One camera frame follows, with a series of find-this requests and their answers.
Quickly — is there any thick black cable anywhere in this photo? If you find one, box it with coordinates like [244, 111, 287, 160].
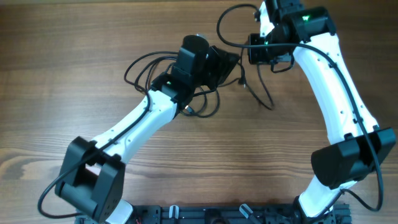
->
[238, 46, 276, 111]

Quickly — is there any thin black usb cable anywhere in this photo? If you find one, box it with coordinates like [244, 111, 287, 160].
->
[123, 50, 240, 119]

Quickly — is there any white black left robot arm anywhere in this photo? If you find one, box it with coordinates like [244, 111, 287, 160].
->
[55, 35, 239, 223]

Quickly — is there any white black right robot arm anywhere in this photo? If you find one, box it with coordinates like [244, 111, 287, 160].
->
[248, 1, 396, 223]

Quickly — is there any black right camera cable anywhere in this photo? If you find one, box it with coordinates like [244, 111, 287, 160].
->
[216, 3, 385, 223]

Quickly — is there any black camera cable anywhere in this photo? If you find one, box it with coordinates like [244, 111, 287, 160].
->
[37, 90, 152, 219]
[216, 3, 385, 223]

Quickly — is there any black left camera cable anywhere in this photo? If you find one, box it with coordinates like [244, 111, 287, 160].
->
[37, 90, 152, 219]

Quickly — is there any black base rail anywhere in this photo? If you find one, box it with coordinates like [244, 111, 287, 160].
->
[74, 203, 352, 224]

